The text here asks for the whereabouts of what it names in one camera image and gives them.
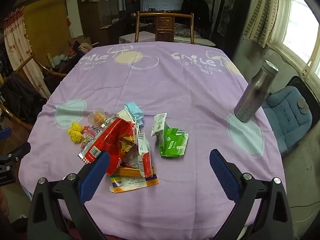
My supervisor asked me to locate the dark cloth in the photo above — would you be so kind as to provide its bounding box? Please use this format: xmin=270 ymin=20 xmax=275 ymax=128
xmin=180 ymin=0 xmax=210 ymax=30

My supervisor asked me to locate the red snack wrapper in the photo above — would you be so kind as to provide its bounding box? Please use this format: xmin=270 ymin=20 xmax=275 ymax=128
xmin=78 ymin=119 xmax=140 ymax=175

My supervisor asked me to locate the floral blanket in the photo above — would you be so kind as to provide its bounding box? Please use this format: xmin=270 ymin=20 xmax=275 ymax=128
xmin=174 ymin=22 xmax=202 ymax=39

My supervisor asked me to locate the pink clear candy wrapper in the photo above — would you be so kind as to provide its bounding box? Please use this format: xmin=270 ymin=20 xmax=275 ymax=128
xmin=80 ymin=126 xmax=97 ymax=148

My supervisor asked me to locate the blue seat cushion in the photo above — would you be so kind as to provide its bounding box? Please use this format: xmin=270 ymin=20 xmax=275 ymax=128
xmin=261 ymin=86 xmax=312 ymax=155

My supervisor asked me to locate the white floral curtain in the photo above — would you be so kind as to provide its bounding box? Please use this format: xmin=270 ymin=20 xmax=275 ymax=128
xmin=2 ymin=6 xmax=52 ymax=99

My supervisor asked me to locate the blue face mask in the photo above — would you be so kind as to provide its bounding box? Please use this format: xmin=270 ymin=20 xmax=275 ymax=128
xmin=124 ymin=102 xmax=145 ymax=126

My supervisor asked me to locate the dark jacket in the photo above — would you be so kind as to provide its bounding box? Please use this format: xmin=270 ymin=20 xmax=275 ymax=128
xmin=0 ymin=71 xmax=48 ymax=124

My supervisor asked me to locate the clear plastic cup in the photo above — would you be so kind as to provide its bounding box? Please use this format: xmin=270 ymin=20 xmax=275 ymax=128
xmin=88 ymin=108 xmax=107 ymax=125

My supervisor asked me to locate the steel bottle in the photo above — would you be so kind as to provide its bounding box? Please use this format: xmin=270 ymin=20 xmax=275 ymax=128
xmin=234 ymin=60 xmax=279 ymax=123

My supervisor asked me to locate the green milk carton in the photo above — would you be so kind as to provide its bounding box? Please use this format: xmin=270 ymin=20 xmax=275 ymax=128
xmin=151 ymin=113 xmax=189 ymax=158

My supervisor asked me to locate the purple printed tablecloth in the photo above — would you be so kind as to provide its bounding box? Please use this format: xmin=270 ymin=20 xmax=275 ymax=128
xmin=19 ymin=41 xmax=284 ymax=238

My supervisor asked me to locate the window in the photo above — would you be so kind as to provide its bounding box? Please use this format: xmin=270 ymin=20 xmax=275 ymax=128
xmin=270 ymin=0 xmax=320 ymax=80

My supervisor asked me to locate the white cloth side table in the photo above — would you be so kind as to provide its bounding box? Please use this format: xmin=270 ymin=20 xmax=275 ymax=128
xmin=119 ymin=31 xmax=157 ymax=44

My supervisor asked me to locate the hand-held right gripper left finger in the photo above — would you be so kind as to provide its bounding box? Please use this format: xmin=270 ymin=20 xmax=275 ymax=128
xmin=27 ymin=151 xmax=118 ymax=240

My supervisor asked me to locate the black chair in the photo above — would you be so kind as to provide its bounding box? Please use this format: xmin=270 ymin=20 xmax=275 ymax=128
xmin=282 ymin=76 xmax=320 ymax=140

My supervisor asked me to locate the orange yellow packet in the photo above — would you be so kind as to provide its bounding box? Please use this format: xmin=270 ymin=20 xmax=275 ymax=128
xmin=107 ymin=166 xmax=160 ymax=194

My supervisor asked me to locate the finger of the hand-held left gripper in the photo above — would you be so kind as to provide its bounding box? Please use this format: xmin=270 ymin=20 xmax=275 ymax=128
xmin=0 ymin=142 xmax=31 ymax=167
xmin=0 ymin=127 xmax=12 ymax=140

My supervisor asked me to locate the dark framed picture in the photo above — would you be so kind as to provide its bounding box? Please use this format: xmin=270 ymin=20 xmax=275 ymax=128
xmin=217 ymin=0 xmax=238 ymax=37

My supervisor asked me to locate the wooden armchair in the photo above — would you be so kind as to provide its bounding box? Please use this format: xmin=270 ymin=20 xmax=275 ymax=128
xmin=0 ymin=54 xmax=68 ymax=130

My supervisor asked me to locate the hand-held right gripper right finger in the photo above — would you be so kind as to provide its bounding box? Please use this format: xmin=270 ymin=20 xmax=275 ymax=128
xmin=209 ymin=149 xmax=293 ymax=240

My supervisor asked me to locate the white red barcode wrapper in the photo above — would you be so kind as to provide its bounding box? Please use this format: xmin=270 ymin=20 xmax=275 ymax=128
xmin=136 ymin=133 xmax=155 ymax=178

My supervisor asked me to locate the carved wooden chair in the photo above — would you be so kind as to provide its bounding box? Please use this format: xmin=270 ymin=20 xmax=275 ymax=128
xmin=134 ymin=11 xmax=195 ymax=44

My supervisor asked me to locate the checked curtain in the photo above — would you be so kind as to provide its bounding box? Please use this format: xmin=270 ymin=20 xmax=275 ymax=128
xmin=244 ymin=0 xmax=292 ymax=48

